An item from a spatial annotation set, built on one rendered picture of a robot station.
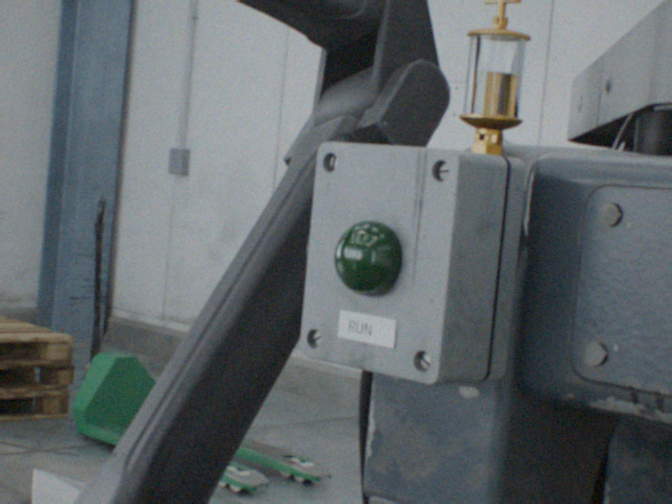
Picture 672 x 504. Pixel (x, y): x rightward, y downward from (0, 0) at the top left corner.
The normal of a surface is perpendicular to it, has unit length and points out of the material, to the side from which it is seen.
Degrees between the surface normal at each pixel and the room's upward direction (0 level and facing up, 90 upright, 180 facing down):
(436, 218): 90
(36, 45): 90
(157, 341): 90
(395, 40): 75
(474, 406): 90
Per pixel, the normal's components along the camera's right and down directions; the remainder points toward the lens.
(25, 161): 0.72, 0.11
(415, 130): 0.58, -0.16
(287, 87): -0.69, -0.03
